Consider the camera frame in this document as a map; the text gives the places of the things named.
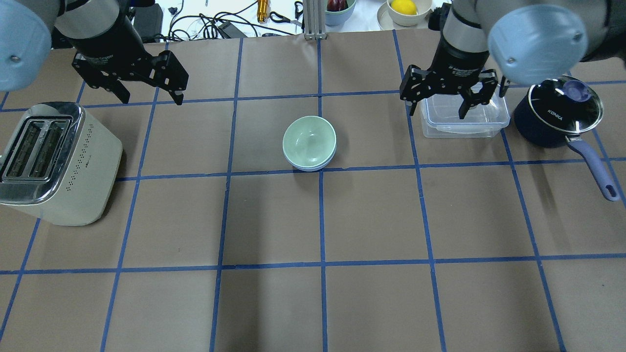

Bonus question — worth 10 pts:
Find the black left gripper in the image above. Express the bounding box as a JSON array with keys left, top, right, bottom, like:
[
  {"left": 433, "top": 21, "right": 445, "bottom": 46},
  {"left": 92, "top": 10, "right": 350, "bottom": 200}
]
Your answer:
[{"left": 66, "top": 13, "right": 189, "bottom": 106}]

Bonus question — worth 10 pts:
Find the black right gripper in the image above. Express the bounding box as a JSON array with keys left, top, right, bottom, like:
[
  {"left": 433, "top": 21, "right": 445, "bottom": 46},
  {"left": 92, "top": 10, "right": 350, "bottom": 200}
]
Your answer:
[{"left": 400, "top": 44, "right": 498, "bottom": 120}]

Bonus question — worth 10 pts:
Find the green bowl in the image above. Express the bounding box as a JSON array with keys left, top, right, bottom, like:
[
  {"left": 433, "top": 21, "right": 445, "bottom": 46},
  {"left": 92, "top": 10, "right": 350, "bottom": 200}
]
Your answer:
[{"left": 282, "top": 116, "right": 337, "bottom": 162}]

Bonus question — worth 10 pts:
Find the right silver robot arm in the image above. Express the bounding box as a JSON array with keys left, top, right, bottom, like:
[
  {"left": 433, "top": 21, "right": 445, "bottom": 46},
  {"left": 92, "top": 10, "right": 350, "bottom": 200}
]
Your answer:
[{"left": 400, "top": 0, "right": 626, "bottom": 119}]

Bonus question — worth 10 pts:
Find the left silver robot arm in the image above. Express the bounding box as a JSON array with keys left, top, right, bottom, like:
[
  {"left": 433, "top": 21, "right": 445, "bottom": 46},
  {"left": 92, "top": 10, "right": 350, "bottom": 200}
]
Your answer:
[{"left": 0, "top": 0, "right": 189, "bottom": 105}]

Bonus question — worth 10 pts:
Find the beige bowl with lemon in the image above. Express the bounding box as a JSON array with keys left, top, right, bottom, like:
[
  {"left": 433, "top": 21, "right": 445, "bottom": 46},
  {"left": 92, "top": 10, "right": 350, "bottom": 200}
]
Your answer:
[{"left": 377, "top": 0, "right": 434, "bottom": 30}]

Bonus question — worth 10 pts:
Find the blue bowl with fruit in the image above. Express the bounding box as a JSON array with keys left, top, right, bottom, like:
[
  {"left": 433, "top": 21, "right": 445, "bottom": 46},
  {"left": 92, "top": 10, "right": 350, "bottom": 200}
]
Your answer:
[{"left": 325, "top": 0, "right": 357, "bottom": 26}]

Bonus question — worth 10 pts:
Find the clear plastic food container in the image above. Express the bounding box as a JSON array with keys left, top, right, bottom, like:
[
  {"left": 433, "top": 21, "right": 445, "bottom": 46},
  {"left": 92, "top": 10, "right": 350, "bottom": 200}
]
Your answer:
[{"left": 420, "top": 93, "right": 510, "bottom": 138}]

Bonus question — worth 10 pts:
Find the yellow lemon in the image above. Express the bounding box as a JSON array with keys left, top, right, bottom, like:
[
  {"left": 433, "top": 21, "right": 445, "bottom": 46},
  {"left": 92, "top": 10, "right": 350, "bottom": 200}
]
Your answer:
[{"left": 390, "top": 0, "right": 418, "bottom": 16}]

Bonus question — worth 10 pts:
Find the silver toaster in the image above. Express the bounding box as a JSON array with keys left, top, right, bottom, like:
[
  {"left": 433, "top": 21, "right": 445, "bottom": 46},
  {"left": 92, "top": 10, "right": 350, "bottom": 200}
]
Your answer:
[{"left": 0, "top": 102, "right": 123, "bottom": 226}]

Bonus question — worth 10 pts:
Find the blue saucepan with lid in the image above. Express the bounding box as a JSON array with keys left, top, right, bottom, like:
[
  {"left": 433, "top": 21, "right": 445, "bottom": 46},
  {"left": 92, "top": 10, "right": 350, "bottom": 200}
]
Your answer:
[{"left": 513, "top": 75, "right": 620, "bottom": 202}]

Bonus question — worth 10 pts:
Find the orange handled tool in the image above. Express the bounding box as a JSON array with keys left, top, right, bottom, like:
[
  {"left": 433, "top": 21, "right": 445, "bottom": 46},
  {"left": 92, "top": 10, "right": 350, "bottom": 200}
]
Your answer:
[{"left": 257, "top": 0, "right": 269, "bottom": 23}]

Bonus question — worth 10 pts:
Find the aluminium frame post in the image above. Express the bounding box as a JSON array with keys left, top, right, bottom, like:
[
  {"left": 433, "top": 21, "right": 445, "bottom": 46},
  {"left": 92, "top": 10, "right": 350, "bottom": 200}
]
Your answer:
[{"left": 302, "top": 0, "right": 327, "bottom": 40}]

